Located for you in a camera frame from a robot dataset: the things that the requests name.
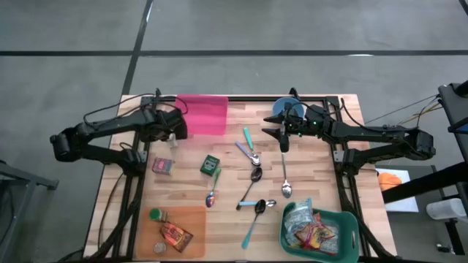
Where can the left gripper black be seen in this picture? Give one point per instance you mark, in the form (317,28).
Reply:
(166,124)

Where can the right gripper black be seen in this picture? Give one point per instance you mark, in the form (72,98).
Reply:
(311,122)

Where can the all-black spoon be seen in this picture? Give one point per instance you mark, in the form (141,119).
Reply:
(256,174)

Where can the small green box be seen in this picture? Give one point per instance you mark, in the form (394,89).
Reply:
(210,165)

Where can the iridescent rainbow spoon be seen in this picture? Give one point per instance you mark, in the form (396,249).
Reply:
(210,199)

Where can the green-lid spice jar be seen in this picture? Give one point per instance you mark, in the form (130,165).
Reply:
(157,215)

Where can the blue ramen packet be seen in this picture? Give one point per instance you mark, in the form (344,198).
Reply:
(299,215)

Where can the red yellow noodle packet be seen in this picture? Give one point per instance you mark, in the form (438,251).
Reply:
(312,233)

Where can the brown snack packet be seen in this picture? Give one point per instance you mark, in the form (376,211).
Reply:
(176,236)

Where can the clear snack bag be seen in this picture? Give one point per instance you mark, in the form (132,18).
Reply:
(292,239)

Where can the small glass spice jar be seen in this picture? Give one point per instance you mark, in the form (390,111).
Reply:
(160,248)

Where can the white noodle packet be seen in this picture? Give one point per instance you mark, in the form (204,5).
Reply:
(331,239)

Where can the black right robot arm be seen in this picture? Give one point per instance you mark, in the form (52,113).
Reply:
(384,133)

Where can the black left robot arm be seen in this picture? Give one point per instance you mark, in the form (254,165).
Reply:
(109,124)

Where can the blue bowl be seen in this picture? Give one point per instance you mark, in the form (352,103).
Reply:
(279,106)

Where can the pink plastic bin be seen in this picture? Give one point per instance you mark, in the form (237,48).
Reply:
(204,117)

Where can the plain silver spoon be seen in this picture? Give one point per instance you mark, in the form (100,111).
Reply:
(286,189)

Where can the green plastic basket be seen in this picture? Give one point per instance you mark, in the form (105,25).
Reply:
(345,223)

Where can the orange cloth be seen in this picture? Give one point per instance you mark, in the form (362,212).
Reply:
(388,181)

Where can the white paper sheet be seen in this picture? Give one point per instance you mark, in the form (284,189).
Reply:
(406,204)

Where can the black equipment stand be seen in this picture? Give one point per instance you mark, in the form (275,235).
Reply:
(420,184)

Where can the white plastic container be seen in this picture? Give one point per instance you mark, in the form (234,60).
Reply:
(444,209)

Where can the black aluminium table frame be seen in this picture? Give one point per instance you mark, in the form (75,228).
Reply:
(256,98)

